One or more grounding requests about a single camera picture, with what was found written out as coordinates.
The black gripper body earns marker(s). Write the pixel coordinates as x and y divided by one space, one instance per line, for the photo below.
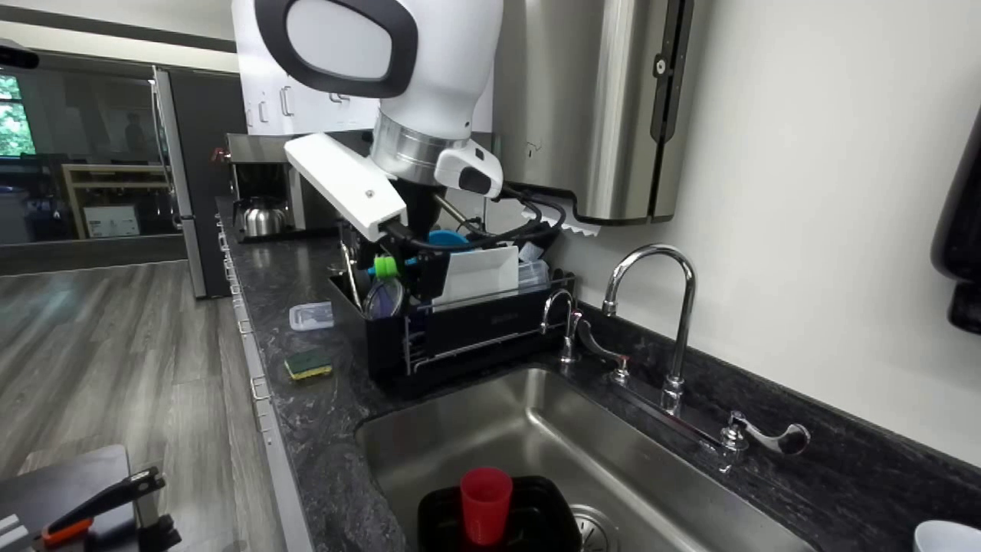
419 209

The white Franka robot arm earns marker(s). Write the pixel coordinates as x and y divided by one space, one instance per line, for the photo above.
407 63

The black dish rack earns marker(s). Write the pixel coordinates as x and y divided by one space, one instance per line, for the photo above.
462 339

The stainless steel sink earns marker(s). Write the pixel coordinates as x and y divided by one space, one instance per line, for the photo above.
531 440

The white square plate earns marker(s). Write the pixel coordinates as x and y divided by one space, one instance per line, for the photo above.
476 275

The clear plastic container lid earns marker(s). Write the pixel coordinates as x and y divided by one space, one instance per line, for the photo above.
311 315

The green and yellow sponge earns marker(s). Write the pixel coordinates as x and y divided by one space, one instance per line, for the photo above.
307 365

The stainless paper towel dispenser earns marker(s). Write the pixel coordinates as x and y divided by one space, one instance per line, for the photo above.
592 102

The white lower cabinets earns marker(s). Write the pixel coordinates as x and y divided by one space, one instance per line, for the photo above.
261 409

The chrome gooseneck faucet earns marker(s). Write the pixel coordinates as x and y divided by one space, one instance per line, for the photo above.
678 308

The red plastic cup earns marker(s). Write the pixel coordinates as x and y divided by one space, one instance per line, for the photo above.
485 500

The chrome faucet lever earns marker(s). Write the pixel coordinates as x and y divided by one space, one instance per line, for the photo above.
769 438

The black tool with orange grip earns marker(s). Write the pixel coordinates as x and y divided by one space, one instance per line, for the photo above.
102 499

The black mounting plate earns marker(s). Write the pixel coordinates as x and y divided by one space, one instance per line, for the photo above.
62 492

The white bowl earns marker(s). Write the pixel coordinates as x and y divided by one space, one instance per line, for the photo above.
944 538

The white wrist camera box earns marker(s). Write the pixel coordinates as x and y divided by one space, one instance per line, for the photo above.
340 186

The black wall soap dispenser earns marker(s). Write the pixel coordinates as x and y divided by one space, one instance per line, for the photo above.
962 234

